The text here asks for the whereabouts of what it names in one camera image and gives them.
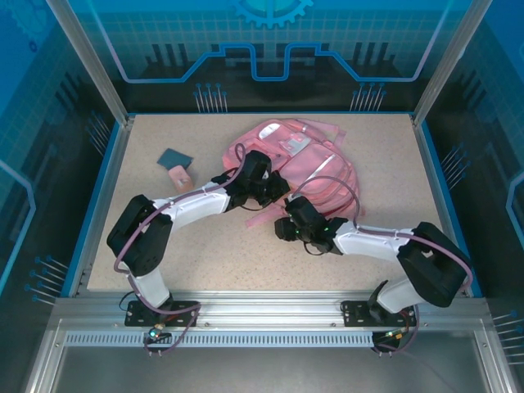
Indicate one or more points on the pink student backpack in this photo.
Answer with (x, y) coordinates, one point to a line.
(323, 163)

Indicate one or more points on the small pink case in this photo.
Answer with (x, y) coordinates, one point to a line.
(181, 178)

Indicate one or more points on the small grey-blue notebook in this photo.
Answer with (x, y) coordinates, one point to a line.
(174, 158)

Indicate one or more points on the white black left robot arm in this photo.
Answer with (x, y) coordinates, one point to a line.
(192, 204)

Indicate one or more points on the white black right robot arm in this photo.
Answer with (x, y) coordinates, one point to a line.
(368, 241)

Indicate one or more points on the connector with green light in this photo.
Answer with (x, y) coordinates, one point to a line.
(397, 335)
(157, 333)

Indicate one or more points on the aluminium mounting rail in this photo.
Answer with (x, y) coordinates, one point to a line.
(266, 311)

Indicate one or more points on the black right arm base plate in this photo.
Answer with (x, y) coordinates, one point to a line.
(356, 313)

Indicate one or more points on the aluminium side rail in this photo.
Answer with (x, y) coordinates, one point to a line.
(435, 184)
(109, 184)

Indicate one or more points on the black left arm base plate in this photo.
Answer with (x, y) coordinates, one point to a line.
(186, 308)

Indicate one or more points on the aluminium frame post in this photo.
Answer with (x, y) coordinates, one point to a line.
(450, 61)
(90, 61)

